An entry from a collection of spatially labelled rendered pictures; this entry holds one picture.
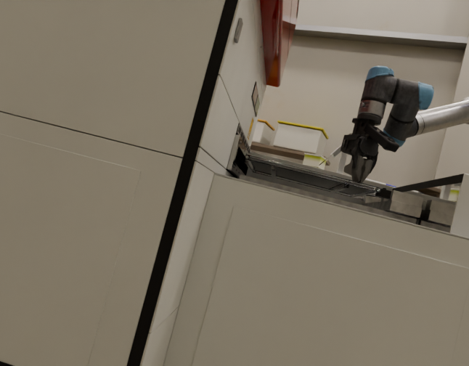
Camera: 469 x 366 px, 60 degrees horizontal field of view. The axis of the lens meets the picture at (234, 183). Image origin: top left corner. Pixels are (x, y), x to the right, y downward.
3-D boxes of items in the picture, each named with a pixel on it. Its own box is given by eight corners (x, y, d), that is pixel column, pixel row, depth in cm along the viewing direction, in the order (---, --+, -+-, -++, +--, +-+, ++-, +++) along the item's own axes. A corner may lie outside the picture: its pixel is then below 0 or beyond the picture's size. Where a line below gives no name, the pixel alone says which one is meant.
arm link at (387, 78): (400, 67, 118) (370, 62, 119) (391, 103, 117) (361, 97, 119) (394, 76, 126) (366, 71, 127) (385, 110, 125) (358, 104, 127)
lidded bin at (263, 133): (269, 150, 438) (275, 129, 439) (260, 143, 405) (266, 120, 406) (234, 143, 454) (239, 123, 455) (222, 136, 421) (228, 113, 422)
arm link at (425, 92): (421, 111, 127) (385, 104, 129) (435, 80, 120) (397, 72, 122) (421, 125, 122) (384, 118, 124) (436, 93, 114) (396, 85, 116)
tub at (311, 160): (300, 168, 163) (304, 152, 163) (306, 172, 169) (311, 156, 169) (317, 171, 159) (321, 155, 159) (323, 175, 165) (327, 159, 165)
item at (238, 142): (225, 168, 106) (234, 133, 106) (239, 181, 149) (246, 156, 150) (231, 170, 105) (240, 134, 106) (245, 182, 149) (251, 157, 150)
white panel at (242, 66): (183, 157, 70) (242, -62, 71) (232, 186, 150) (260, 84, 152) (200, 162, 69) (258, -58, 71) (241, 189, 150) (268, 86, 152)
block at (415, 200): (390, 200, 108) (393, 189, 108) (387, 200, 112) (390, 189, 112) (421, 208, 107) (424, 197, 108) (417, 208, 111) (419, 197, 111)
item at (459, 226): (450, 234, 89) (465, 173, 89) (383, 226, 143) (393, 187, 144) (494, 245, 88) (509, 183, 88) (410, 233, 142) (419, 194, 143)
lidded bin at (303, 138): (322, 161, 417) (329, 137, 418) (316, 154, 382) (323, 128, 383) (280, 152, 434) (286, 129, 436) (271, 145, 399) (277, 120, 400)
